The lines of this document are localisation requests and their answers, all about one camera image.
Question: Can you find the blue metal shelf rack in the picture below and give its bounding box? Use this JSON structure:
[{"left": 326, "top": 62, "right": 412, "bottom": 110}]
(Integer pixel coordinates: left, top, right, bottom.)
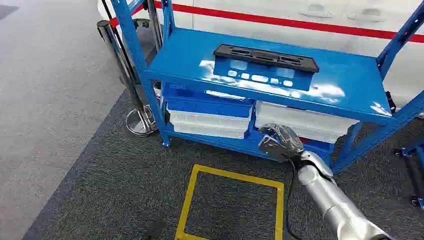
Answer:
[{"left": 110, "top": 0, "right": 424, "bottom": 175}]

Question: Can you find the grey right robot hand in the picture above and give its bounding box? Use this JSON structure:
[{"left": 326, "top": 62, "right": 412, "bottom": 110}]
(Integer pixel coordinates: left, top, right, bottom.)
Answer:
[{"left": 257, "top": 123, "right": 305, "bottom": 164}]

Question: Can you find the stanchion with grey dome base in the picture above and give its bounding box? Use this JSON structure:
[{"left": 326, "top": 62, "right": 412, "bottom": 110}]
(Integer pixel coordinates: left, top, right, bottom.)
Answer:
[{"left": 132, "top": 0, "right": 164, "bottom": 67}]

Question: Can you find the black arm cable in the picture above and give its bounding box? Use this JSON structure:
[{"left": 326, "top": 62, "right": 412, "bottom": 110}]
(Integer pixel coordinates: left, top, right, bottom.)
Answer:
[{"left": 284, "top": 157, "right": 304, "bottom": 240}]

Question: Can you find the chrome stanchion with flat base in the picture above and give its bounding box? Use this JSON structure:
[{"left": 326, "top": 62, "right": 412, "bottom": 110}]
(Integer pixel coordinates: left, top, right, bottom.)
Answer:
[{"left": 96, "top": 19, "right": 160, "bottom": 137}]

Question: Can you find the wide white plastic crate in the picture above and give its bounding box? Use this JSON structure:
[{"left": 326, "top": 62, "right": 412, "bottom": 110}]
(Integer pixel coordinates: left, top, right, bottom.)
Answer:
[{"left": 254, "top": 100, "right": 360, "bottom": 144}]

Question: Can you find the yellow floor tape square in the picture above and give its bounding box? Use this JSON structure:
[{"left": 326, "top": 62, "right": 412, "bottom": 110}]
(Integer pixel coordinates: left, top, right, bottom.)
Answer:
[{"left": 174, "top": 163, "right": 285, "bottom": 240}]

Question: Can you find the blue plastic crate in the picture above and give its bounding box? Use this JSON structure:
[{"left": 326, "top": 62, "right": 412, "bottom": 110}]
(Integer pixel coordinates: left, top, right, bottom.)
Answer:
[{"left": 162, "top": 82, "right": 254, "bottom": 118}]

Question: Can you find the red stanchion belt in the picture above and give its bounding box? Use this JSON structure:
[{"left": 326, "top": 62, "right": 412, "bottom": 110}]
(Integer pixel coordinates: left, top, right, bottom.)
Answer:
[{"left": 109, "top": 3, "right": 147, "bottom": 29}]

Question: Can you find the black plastic panel with cutouts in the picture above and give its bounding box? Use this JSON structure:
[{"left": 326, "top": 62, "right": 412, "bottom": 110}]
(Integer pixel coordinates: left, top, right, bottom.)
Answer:
[{"left": 212, "top": 43, "right": 320, "bottom": 74}]

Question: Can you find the blue trolley frame with castors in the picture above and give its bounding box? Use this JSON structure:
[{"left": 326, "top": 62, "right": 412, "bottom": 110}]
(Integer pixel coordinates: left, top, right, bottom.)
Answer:
[{"left": 394, "top": 137, "right": 424, "bottom": 210}]

